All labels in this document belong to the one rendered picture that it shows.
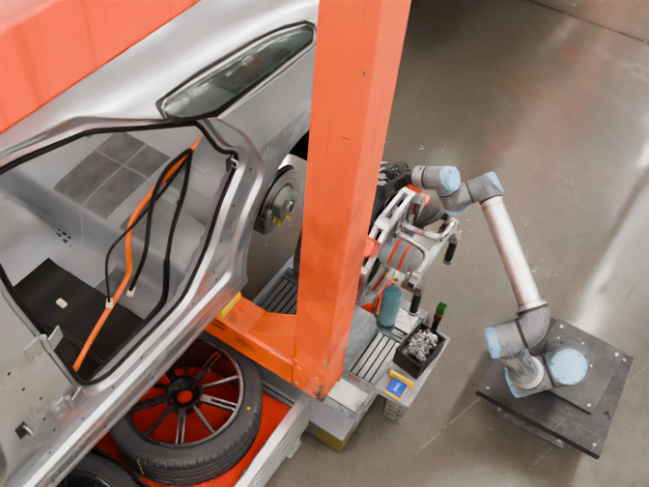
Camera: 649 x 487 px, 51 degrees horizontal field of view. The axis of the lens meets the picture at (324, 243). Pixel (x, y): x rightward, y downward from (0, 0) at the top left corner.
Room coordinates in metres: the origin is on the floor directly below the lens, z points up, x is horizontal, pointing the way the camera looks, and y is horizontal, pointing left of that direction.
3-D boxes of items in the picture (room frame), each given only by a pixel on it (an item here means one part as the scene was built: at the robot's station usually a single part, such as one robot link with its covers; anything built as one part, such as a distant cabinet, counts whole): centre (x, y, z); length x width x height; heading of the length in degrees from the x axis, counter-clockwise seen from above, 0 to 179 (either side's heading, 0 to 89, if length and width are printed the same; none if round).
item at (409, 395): (1.62, -0.46, 0.44); 0.43 x 0.17 x 0.03; 153
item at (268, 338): (1.60, 0.27, 0.69); 0.52 x 0.17 x 0.35; 63
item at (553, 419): (1.74, -1.19, 0.15); 0.60 x 0.60 x 0.30; 64
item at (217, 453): (1.33, 0.52, 0.39); 0.66 x 0.66 x 0.24
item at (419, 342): (1.65, -0.48, 0.51); 0.20 x 0.14 x 0.13; 144
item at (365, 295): (1.94, -0.28, 0.85); 0.54 x 0.07 x 0.54; 153
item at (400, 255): (1.91, -0.34, 0.85); 0.21 x 0.14 x 0.14; 63
